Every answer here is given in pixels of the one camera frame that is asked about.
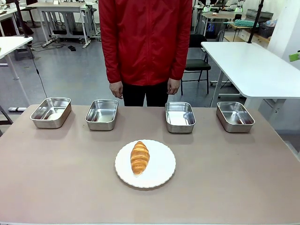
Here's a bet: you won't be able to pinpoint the person's left hand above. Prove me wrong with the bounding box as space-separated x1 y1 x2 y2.
166 78 180 96

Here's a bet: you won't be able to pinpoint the person's right hand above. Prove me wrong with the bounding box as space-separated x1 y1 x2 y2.
109 81 124 99

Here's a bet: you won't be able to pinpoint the golden brown croissant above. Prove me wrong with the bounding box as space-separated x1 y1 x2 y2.
130 141 150 176

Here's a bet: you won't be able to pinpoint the rectangular steel container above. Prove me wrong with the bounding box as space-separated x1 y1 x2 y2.
165 101 196 134
216 101 255 133
84 99 119 131
30 97 72 129

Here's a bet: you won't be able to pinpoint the person's black trousers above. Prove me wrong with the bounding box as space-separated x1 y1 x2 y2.
121 81 169 107

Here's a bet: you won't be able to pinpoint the black folding chair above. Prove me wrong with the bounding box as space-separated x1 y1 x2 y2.
180 34 211 96

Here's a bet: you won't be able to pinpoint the person's red jacket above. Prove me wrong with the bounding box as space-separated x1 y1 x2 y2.
98 0 193 86

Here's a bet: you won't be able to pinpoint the large white table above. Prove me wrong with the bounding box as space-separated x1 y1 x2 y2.
201 41 300 115

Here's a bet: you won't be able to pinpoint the white scalloped plate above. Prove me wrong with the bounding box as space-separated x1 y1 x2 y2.
114 139 177 189

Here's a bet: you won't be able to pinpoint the teal mesh basket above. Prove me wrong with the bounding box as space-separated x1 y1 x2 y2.
233 19 259 28

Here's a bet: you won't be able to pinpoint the grey background desk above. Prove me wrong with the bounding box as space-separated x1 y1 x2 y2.
26 1 92 49

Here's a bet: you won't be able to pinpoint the black storage crate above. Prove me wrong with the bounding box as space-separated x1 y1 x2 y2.
258 22 275 38

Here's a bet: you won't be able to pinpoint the black clamp pole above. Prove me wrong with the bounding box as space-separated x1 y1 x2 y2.
14 0 30 38

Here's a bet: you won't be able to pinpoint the green white block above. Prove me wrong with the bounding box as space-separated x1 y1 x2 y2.
288 50 300 62

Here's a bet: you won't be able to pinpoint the thin black hanging cable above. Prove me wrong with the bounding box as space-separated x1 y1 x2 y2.
26 44 49 99

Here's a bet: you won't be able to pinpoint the background desk with white frame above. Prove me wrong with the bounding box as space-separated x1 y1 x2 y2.
201 11 236 36

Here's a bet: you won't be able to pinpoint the black camera stand pole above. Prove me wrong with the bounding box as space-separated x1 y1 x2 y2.
247 0 264 44

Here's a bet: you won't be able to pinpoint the black metal frame leg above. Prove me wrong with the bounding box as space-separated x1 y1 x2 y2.
0 105 14 137

